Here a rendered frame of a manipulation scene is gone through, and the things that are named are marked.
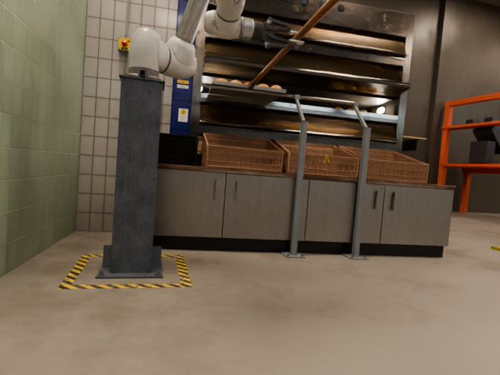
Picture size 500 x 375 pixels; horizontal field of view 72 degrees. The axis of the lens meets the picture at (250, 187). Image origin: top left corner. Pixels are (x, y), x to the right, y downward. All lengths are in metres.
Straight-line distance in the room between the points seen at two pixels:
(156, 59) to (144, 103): 0.25
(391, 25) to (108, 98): 2.53
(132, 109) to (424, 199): 2.21
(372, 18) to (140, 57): 2.27
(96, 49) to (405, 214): 2.69
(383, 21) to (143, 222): 2.74
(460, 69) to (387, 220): 6.58
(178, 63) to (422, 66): 6.87
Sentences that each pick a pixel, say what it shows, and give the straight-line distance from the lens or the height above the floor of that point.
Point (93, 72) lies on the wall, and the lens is 3.06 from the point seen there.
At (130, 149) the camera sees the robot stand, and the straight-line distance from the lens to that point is 1.85.
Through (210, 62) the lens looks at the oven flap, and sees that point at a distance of 2.89.
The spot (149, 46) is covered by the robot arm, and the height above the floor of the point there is 1.17.
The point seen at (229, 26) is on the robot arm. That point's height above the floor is 1.17.
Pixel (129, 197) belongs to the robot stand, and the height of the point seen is 0.40.
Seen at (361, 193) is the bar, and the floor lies 0.48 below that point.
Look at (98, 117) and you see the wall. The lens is 2.99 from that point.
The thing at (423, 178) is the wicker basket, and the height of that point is 0.62.
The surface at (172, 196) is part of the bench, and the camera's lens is 2.37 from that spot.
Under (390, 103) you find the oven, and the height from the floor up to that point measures 1.32.
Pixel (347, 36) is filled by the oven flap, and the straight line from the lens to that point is 3.44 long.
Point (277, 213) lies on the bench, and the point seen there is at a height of 0.29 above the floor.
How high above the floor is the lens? 0.59
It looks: 3 degrees down
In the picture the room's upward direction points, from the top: 4 degrees clockwise
